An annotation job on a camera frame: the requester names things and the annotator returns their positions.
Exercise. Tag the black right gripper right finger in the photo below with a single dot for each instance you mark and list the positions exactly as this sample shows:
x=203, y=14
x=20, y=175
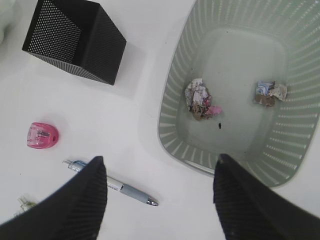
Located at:
x=249, y=210

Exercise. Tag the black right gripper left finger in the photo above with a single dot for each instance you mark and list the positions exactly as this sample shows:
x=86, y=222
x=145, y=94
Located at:
x=74, y=212

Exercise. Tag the pink pencil sharpener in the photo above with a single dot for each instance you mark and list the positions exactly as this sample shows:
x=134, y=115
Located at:
x=42, y=136

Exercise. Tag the paper ball greenish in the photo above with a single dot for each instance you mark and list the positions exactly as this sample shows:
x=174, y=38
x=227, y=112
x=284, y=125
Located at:
x=267, y=93

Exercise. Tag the paper ball pinkish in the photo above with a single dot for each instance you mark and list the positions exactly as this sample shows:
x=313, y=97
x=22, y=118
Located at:
x=198, y=100

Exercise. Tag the cream yellow pen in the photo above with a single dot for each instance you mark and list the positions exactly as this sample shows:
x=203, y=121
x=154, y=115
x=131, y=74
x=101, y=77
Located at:
x=25, y=204

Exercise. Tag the blue clear grey pen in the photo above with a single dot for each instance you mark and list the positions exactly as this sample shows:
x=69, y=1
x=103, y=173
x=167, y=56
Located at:
x=116, y=185

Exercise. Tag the grey green plastic basket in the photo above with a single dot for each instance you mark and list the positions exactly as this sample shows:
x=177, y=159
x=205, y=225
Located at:
x=231, y=45

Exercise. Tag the black mesh pen holder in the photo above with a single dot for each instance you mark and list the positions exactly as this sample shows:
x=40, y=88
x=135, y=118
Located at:
x=78, y=37

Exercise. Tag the pale green wavy plate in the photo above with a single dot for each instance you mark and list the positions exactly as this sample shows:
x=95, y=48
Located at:
x=6, y=16

